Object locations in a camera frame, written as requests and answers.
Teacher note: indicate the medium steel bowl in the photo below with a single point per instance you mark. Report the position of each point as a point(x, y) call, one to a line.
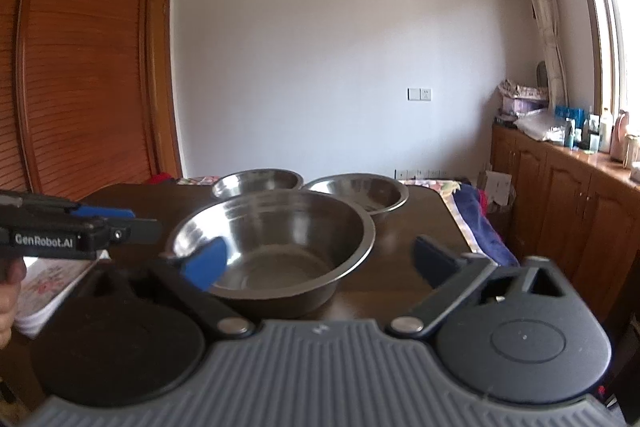
point(365, 194)

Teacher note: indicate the wooden low cabinet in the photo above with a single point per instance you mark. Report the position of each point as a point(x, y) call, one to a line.
point(555, 197)

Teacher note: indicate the pink thermos bottle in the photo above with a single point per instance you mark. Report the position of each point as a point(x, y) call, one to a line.
point(621, 134)

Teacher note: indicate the white bottle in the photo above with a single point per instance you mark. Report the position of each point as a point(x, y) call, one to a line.
point(605, 129)

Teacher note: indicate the white wall socket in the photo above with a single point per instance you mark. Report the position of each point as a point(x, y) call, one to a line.
point(419, 94)

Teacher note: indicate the blue floral blanket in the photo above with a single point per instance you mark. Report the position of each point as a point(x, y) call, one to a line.
point(480, 217)

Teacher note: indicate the wooden louvered wardrobe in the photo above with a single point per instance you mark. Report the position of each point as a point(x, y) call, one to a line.
point(85, 57)

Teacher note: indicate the large steel bowl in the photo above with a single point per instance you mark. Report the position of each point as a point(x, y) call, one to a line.
point(280, 227)

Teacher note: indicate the purple box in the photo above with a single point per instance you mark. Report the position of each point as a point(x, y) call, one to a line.
point(522, 106)

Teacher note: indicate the clear plastic bag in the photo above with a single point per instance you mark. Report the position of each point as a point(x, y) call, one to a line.
point(540, 127)

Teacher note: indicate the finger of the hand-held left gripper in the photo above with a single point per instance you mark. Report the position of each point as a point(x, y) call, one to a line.
point(137, 232)
point(107, 212)

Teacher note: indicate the white paper bag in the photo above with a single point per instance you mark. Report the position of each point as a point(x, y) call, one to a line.
point(495, 187)

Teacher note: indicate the white kettle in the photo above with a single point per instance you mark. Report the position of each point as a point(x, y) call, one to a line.
point(631, 152)

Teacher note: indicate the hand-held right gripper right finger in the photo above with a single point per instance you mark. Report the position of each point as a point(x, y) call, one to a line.
point(435, 261)

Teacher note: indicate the blue boxes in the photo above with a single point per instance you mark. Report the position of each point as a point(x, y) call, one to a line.
point(570, 113)

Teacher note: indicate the person's left hand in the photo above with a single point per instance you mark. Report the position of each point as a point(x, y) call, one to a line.
point(11, 302)

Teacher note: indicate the grey round fan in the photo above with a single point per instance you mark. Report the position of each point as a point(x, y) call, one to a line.
point(541, 74)

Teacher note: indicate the small steel bowl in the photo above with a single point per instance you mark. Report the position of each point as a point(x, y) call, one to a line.
point(257, 181)

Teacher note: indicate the red cloth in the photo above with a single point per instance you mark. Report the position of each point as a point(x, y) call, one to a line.
point(161, 179)

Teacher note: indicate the white wall power strip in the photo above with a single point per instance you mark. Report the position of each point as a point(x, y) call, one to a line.
point(420, 173)

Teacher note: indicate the window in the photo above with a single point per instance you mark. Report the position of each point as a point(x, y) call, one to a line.
point(625, 32)

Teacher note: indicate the folded patterned cloth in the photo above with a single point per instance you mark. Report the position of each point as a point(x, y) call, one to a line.
point(522, 89)

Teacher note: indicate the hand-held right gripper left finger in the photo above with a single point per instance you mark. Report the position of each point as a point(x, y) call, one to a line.
point(207, 262)

